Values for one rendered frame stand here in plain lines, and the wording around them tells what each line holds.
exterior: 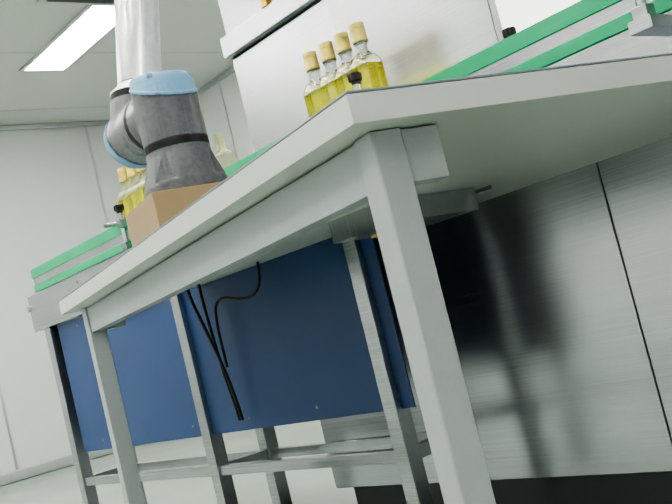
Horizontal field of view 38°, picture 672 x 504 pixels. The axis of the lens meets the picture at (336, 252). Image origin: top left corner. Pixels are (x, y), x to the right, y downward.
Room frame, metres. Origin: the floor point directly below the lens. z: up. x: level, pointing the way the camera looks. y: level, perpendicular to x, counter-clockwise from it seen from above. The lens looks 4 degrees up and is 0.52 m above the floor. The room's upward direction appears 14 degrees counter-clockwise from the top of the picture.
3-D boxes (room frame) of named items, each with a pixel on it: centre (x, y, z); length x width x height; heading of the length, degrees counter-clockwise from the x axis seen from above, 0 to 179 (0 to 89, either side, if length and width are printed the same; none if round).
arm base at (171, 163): (1.72, 0.23, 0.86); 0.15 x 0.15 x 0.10
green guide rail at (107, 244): (2.64, 0.45, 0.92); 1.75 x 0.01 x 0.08; 40
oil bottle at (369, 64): (2.12, -0.16, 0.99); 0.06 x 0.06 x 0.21; 40
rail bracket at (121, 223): (2.73, 0.58, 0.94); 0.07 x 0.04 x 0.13; 130
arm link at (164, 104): (1.73, 0.23, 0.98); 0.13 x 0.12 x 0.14; 33
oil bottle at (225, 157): (2.76, 0.25, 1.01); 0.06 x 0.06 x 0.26; 41
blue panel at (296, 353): (2.67, 0.37, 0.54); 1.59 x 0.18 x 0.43; 40
